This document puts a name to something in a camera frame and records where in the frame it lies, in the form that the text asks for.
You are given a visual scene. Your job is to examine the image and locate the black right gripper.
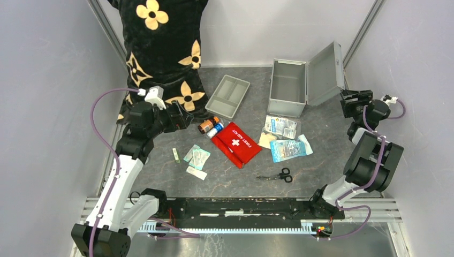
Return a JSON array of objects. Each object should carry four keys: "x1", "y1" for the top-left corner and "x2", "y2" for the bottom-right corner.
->
[{"x1": 339, "y1": 88, "x2": 373, "y2": 123}]

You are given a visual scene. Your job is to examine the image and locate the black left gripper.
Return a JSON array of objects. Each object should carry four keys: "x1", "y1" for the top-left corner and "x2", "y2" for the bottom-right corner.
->
[{"x1": 147, "y1": 100, "x2": 193, "y2": 138}]

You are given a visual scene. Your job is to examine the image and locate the teal plaster strip packets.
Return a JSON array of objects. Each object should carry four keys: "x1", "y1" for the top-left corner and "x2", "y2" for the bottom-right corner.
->
[{"x1": 183, "y1": 145, "x2": 211, "y2": 170}]

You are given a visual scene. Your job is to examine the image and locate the silver metal case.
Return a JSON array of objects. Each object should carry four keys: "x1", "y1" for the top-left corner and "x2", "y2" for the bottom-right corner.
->
[{"x1": 267, "y1": 41, "x2": 345, "y2": 118}]

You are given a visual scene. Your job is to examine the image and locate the red first aid pouch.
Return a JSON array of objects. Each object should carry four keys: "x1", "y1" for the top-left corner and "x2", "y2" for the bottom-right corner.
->
[{"x1": 211, "y1": 122, "x2": 262, "y2": 169}]

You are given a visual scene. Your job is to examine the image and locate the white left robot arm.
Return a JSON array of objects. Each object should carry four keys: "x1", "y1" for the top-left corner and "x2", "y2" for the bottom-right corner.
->
[{"x1": 71, "y1": 101, "x2": 194, "y2": 256}]

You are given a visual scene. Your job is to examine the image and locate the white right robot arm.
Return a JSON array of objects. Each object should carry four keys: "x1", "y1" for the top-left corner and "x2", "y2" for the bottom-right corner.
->
[{"x1": 309, "y1": 90, "x2": 406, "y2": 218}]

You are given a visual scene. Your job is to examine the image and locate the amber pill bottle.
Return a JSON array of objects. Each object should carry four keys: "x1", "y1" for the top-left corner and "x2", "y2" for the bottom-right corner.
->
[{"x1": 198, "y1": 116, "x2": 220, "y2": 134}]

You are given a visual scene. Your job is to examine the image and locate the grey plastic divider tray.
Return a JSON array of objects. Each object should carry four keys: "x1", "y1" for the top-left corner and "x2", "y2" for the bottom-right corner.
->
[{"x1": 205, "y1": 74, "x2": 251, "y2": 120}]

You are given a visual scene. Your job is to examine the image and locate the clear bag of wipes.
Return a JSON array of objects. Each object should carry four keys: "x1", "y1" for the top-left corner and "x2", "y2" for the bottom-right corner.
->
[{"x1": 263, "y1": 115, "x2": 301, "y2": 139}]

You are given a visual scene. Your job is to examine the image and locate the black floral velvet cloth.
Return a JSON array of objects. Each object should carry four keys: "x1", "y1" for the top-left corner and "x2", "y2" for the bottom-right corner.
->
[{"x1": 109, "y1": 0, "x2": 209, "y2": 123}]

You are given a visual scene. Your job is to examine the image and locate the blue gauze packet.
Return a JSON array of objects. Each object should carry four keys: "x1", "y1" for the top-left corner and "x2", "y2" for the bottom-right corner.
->
[{"x1": 270, "y1": 134, "x2": 313, "y2": 163}]

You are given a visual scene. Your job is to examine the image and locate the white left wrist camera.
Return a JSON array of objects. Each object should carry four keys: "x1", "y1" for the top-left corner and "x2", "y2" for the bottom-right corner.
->
[{"x1": 138, "y1": 86, "x2": 167, "y2": 110}]

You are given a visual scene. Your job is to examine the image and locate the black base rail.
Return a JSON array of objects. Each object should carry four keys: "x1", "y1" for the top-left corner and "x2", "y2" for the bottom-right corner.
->
[{"x1": 156, "y1": 198, "x2": 345, "y2": 229}]

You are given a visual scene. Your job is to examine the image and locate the black handled scissors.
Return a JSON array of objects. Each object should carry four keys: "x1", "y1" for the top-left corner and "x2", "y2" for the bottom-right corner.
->
[{"x1": 256, "y1": 168, "x2": 293, "y2": 183}]

